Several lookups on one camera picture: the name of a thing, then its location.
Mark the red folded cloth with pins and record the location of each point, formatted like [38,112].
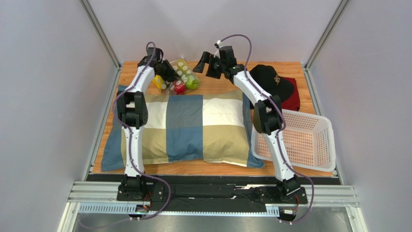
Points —
[293,103]

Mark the green fake apple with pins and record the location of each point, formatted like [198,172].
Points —
[192,83]

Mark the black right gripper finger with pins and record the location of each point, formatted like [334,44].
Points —
[214,71]
[205,59]

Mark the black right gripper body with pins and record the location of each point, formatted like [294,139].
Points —
[210,66]

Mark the white perforated plastic basket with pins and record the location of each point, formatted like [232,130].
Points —
[309,141]

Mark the red fake strawberry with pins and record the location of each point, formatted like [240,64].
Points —
[178,87]

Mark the yellow fake lemon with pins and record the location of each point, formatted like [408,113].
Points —
[159,82]

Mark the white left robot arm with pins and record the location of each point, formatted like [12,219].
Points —
[132,114]

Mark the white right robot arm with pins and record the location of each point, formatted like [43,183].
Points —
[268,119]

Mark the clear dotted zip bag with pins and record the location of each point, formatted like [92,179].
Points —
[184,71]

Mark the black baseball cap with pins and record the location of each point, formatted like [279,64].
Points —
[274,84]

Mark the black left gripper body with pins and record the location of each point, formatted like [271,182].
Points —
[161,64]

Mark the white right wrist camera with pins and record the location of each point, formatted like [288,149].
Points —
[218,45]

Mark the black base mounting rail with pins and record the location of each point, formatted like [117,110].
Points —
[255,194]

